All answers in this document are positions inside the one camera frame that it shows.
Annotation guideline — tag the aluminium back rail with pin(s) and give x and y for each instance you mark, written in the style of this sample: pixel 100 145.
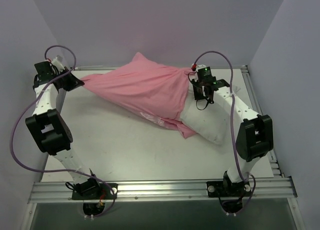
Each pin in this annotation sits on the aluminium back rail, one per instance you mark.
pixel 243 68

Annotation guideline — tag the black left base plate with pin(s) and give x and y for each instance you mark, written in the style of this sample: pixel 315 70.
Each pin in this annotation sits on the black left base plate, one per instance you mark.
pixel 94 190

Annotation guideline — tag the white pillow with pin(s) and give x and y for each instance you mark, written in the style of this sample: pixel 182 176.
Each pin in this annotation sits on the white pillow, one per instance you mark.
pixel 210 122

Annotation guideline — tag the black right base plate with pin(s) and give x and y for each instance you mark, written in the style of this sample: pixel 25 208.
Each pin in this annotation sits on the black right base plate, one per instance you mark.
pixel 230 195

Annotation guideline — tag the pink floral pillowcase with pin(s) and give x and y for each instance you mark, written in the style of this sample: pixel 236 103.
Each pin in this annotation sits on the pink floral pillowcase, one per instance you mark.
pixel 153 91

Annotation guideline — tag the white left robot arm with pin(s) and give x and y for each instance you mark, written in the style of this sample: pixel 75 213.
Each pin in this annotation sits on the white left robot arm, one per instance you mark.
pixel 49 130

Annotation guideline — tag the aluminium front rail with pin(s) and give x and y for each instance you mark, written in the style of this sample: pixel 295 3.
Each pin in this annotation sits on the aluminium front rail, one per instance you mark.
pixel 161 190

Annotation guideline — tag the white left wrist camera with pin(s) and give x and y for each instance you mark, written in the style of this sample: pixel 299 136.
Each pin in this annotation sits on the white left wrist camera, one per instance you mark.
pixel 58 63

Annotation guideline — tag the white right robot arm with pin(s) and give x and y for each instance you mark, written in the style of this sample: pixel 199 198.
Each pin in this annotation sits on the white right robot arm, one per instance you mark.
pixel 251 133

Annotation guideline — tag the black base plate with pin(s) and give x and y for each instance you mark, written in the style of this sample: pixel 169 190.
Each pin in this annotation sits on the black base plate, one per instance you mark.
pixel 230 195
pixel 94 190

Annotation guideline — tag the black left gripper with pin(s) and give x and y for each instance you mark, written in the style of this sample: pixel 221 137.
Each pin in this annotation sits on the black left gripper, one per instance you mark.
pixel 72 79

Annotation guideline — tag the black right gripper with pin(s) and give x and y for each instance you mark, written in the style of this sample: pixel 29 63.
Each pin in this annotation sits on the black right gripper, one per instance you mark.
pixel 198 87

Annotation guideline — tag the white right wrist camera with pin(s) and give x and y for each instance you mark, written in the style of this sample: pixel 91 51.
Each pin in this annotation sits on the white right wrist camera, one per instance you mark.
pixel 196 67

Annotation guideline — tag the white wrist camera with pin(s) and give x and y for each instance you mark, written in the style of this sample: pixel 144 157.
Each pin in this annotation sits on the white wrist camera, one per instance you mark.
pixel 58 63
pixel 196 67

